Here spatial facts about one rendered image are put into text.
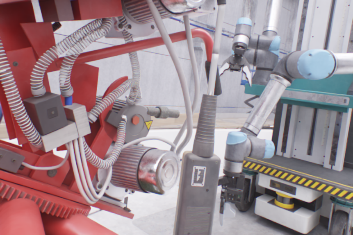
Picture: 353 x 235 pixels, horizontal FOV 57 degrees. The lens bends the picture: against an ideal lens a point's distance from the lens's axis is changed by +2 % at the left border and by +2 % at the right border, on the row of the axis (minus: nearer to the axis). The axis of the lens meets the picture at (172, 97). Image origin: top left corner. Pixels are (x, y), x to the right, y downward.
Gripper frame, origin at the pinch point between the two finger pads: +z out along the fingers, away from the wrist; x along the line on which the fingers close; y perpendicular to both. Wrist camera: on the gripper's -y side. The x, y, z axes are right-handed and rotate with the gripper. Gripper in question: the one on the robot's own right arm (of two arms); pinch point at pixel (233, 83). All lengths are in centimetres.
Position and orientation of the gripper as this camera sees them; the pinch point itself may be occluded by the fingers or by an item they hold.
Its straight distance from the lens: 149.4
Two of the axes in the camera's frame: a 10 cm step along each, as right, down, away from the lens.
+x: -9.7, -1.9, 1.5
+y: 0.7, 3.7, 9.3
